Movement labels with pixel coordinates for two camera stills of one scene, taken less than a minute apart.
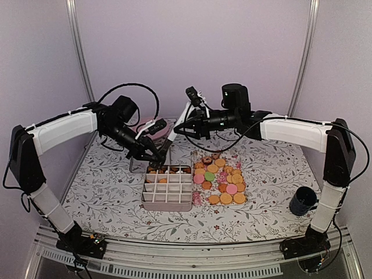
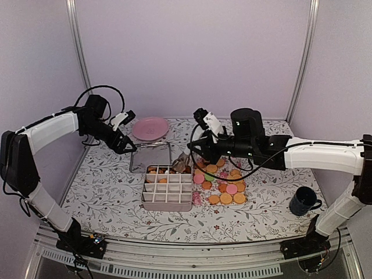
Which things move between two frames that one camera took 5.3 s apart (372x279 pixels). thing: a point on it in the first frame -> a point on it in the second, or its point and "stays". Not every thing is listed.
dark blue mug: (303, 201) stays
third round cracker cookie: (239, 198) stays
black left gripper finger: (152, 158) -> (127, 140)
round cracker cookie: (220, 162) stays
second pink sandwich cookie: (231, 189) stays
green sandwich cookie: (209, 176) stays
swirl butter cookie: (152, 170) stays
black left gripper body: (138, 147) -> (111, 142)
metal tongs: (173, 133) -> (191, 153)
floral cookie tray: (218, 178) stays
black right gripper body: (203, 128) -> (214, 157)
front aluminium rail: (137, 260) stays
